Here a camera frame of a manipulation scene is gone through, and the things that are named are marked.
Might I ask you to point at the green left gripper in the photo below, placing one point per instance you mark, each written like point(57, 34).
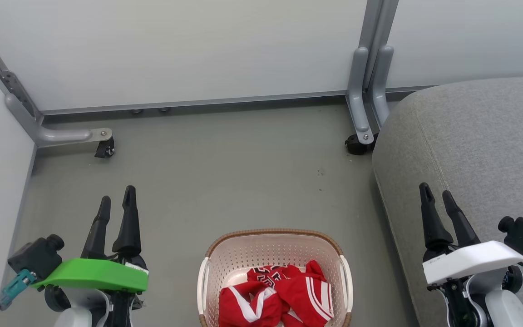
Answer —
point(93, 274)

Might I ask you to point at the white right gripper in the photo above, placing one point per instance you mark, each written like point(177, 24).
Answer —
point(470, 261)

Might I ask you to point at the red shorts with white trim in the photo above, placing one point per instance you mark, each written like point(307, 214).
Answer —
point(239, 306)

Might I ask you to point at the red basketball jersey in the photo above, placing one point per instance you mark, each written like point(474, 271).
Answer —
point(304, 295)

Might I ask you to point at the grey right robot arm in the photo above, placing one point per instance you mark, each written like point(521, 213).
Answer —
point(506, 309)

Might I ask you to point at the grey fabric sofa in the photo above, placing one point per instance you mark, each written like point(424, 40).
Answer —
point(484, 145)

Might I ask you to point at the small black caster wheel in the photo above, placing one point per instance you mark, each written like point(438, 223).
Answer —
point(105, 148)

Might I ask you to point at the grey horizontal partition leg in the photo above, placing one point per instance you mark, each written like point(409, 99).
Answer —
point(57, 135)

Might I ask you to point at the large black caster wheel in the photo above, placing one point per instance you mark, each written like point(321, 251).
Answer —
point(357, 145)

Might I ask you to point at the grey curved partition leg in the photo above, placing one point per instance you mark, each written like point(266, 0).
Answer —
point(381, 91)
point(359, 104)

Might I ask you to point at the beige perforated laundry basket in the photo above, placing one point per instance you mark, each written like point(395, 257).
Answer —
point(266, 250)

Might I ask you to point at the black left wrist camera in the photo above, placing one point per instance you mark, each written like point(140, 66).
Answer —
point(37, 256)

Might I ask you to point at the teal left camera connector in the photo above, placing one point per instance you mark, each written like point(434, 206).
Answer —
point(16, 286)

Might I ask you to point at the dark grey perforated bracket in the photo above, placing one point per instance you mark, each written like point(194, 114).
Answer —
point(15, 91)

